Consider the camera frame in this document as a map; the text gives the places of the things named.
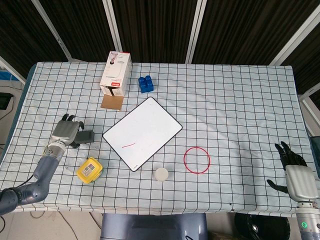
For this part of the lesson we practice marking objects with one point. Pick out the white round cap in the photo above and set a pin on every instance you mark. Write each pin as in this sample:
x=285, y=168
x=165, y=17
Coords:
x=161, y=174

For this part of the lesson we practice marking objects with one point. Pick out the white cardboard product box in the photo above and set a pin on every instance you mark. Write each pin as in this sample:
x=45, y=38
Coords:
x=116, y=72

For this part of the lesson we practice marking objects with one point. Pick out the black monitor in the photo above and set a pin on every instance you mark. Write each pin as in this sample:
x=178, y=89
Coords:
x=5, y=101

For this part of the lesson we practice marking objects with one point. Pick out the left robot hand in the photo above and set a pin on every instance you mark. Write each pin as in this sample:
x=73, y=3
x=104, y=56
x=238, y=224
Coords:
x=65, y=130

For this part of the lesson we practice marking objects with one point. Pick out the white metal frame post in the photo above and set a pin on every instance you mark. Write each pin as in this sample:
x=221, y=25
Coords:
x=196, y=30
x=12, y=70
x=113, y=27
x=52, y=28
x=311, y=115
x=295, y=37

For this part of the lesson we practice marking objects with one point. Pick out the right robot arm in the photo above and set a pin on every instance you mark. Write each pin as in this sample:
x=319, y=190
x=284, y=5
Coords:
x=308, y=225

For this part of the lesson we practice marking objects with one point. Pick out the white drawing board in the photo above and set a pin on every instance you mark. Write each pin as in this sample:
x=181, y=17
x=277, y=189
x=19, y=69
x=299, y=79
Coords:
x=142, y=132

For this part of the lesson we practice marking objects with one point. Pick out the black round wheel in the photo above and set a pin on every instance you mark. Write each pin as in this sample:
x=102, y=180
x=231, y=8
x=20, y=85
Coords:
x=262, y=226

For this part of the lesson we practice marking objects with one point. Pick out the grey eraser block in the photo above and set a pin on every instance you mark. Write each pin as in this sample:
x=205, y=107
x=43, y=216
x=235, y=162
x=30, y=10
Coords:
x=86, y=137

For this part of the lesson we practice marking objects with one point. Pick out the green container yellow lid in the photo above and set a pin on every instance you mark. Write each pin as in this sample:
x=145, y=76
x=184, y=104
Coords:
x=88, y=170

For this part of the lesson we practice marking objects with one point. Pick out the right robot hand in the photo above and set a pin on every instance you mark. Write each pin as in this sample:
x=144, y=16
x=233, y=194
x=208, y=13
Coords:
x=300, y=182

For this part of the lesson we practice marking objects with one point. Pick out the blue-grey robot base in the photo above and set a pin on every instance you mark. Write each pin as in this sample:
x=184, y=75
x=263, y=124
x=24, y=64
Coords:
x=152, y=226

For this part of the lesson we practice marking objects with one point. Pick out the checkered tablecloth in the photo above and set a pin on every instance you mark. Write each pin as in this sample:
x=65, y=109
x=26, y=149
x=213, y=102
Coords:
x=225, y=112

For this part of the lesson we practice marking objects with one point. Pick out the blue building block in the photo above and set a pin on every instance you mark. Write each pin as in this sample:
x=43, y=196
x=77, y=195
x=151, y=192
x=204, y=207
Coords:
x=147, y=85

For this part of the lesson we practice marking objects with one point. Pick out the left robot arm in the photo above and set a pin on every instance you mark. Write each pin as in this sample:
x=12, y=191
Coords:
x=43, y=170

